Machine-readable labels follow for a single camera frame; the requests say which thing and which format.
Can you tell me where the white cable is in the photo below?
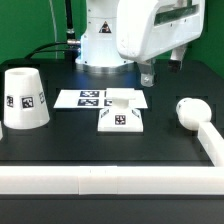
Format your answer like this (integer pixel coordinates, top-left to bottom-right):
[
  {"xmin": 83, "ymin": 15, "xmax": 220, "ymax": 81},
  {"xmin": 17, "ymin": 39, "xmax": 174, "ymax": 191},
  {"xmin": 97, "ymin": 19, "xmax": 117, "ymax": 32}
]
[{"xmin": 48, "ymin": 0, "xmax": 59, "ymax": 60}]

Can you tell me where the white front fence bar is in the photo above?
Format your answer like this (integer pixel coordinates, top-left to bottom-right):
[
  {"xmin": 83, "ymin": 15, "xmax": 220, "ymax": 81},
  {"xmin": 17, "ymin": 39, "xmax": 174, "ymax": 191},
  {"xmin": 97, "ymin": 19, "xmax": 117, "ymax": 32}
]
[{"xmin": 0, "ymin": 166, "xmax": 224, "ymax": 195}]

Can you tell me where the white marker sheet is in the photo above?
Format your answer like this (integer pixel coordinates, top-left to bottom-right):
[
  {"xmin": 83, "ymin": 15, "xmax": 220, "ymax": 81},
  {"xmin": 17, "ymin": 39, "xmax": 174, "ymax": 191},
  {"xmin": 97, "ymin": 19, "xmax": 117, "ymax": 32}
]
[{"xmin": 54, "ymin": 88, "xmax": 147, "ymax": 109}]

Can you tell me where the white lamp bulb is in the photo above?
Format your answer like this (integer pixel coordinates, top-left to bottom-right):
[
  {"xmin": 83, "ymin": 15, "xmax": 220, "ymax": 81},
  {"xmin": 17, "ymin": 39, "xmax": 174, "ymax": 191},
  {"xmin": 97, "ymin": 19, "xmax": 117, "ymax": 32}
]
[{"xmin": 176, "ymin": 98, "xmax": 212, "ymax": 131}]

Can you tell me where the black cable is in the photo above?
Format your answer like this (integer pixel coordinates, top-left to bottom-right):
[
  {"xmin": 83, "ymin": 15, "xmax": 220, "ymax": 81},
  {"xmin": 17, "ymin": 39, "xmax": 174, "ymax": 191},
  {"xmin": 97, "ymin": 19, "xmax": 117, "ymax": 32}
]
[{"xmin": 23, "ymin": 0, "xmax": 82, "ymax": 61}]

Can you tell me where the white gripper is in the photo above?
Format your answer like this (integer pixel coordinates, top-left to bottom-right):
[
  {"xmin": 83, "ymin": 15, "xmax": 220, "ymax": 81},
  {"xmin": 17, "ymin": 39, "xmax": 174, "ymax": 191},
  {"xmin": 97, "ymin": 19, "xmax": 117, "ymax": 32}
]
[{"xmin": 116, "ymin": 0, "xmax": 205, "ymax": 87}]

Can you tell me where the white right fence bar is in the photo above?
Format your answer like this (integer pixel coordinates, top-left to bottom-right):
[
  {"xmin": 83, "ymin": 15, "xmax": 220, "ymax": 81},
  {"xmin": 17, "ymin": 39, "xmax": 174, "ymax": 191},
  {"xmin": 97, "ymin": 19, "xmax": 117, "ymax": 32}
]
[{"xmin": 198, "ymin": 122, "xmax": 224, "ymax": 167}]

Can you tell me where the white lamp base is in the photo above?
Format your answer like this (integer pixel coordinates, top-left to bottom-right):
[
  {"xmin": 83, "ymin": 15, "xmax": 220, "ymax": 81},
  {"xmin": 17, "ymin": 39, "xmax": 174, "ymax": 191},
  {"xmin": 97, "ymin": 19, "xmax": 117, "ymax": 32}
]
[{"xmin": 97, "ymin": 88, "xmax": 143, "ymax": 132}]

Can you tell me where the white fence bar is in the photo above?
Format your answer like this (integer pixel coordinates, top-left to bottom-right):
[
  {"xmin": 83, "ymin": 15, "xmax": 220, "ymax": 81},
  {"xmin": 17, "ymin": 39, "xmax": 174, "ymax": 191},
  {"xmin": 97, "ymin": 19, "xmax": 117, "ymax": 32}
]
[
  {"xmin": 198, "ymin": 122, "xmax": 224, "ymax": 167},
  {"xmin": 0, "ymin": 166, "xmax": 224, "ymax": 195}
]

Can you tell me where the white lamp shade cone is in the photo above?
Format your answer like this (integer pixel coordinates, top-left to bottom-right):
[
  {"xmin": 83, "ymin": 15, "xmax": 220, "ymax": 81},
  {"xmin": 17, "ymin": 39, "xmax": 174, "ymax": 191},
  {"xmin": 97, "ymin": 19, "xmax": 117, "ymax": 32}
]
[{"xmin": 4, "ymin": 67, "xmax": 50, "ymax": 130}]

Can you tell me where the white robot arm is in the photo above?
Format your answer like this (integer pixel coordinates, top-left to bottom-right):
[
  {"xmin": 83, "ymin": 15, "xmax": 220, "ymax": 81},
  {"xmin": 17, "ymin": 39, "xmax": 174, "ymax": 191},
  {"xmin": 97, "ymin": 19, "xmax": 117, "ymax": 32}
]
[{"xmin": 76, "ymin": 0, "xmax": 205, "ymax": 87}]

